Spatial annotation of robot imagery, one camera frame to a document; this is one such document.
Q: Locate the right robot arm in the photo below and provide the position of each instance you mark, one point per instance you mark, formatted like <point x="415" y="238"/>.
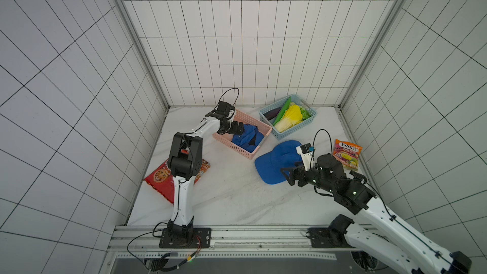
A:
<point x="401" y="247"/>

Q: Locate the light blue plastic basket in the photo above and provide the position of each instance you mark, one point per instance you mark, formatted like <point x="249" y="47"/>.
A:
<point x="294" y="99"/>

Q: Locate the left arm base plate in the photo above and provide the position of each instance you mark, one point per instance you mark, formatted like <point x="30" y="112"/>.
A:
<point x="198" y="236"/>

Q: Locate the pink plastic basket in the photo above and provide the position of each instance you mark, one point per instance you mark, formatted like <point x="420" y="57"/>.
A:
<point x="263" y="129"/>

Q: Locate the yellow napa cabbage toy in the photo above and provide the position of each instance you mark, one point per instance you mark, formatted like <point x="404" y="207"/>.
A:
<point x="291" y="118"/>

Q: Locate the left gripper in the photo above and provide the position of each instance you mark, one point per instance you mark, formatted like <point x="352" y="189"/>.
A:
<point x="234" y="130"/>

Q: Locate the green lettuce toy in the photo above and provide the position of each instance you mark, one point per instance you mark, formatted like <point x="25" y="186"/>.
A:
<point x="305" y="114"/>

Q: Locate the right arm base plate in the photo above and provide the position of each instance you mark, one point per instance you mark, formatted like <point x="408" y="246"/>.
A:
<point x="319" y="236"/>

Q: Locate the red cookie snack bag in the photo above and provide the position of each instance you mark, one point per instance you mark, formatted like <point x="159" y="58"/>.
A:
<point x="161" y="180"/>

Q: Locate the dark purple eggplant toy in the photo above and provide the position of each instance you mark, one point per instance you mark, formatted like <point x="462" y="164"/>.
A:
<point x="272" y="113"/>

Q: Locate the aluminium mounting rail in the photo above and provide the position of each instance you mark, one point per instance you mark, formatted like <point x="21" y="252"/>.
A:
<point x="141" y="243"/>

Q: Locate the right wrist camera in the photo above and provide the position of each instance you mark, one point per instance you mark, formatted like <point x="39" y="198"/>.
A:
<point x="304" y="152"/>

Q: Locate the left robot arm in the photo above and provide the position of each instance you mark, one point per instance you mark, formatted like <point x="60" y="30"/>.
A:
<point x="185" y="161"/>

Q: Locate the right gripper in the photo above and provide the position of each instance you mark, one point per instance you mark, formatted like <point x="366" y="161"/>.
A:
<point x="298" y="175"/>

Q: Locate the orange candy bag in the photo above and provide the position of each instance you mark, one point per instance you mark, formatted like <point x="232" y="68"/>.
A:
<point x="348" y="154"/>

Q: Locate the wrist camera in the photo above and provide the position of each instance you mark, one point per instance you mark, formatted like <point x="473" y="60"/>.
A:
<point x="304" y="152"/>
<point x="224" y="110"/>

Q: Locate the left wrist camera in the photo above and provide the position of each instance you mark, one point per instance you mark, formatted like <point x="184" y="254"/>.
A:
<point x="224" y="110"/>

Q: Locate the green cucumber toy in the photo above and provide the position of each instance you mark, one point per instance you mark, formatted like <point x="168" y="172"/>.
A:
<point x="282" y="111"/>

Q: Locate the blue baseball cap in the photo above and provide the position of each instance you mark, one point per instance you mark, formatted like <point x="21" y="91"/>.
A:
<point x="284" y="155"/>
<point x="249" y="139"/>

